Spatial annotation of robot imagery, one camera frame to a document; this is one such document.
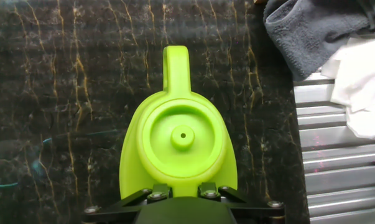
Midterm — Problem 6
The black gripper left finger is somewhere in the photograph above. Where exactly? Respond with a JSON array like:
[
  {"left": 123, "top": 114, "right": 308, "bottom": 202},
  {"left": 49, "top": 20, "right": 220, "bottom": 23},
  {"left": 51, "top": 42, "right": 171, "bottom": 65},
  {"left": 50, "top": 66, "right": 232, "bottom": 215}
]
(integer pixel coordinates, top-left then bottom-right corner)
[{"left": 82, "top": 182, "right": 174, "bottom": 223}]

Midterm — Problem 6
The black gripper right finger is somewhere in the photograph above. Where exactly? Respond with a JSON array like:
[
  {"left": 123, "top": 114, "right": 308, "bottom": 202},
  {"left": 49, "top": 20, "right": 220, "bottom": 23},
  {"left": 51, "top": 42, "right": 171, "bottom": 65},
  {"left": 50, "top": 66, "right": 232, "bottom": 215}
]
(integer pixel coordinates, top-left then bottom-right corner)
[{"left": 197, "top": 182, "right": 287, "bottom": 224}]

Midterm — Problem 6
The lime green watering can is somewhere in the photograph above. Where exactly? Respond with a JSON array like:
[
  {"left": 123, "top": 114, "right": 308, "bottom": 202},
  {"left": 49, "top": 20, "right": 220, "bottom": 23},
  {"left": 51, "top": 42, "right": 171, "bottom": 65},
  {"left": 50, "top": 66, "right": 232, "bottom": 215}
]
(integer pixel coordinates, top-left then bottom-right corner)
[{"left": 118, "top": 45, "right": 239, "bottom": 200}]

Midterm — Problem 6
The black marble pattern mat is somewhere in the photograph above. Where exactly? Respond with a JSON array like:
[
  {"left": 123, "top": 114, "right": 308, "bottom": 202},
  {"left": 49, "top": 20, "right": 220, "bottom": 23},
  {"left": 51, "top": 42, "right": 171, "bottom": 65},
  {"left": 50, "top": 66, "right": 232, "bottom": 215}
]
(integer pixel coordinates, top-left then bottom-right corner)
[{"left": 0, "top": 0, "right": 311, "bottom": 224}]

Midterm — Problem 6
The white paper towel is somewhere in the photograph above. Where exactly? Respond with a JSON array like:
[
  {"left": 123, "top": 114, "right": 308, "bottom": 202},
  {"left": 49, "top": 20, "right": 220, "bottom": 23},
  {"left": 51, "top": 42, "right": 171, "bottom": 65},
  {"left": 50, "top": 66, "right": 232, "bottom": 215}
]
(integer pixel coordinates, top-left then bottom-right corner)
[{"left": 320, "top": 36, "right": 375, "bottom": 140}]

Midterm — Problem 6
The grey towel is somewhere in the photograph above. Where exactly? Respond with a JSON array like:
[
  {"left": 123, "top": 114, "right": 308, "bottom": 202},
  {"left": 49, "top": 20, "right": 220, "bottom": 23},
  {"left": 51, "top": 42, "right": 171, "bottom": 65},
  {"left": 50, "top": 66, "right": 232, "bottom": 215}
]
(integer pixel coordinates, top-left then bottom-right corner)
[{"left": 262, "top": 0, "right": 375, "bottom": 83}]

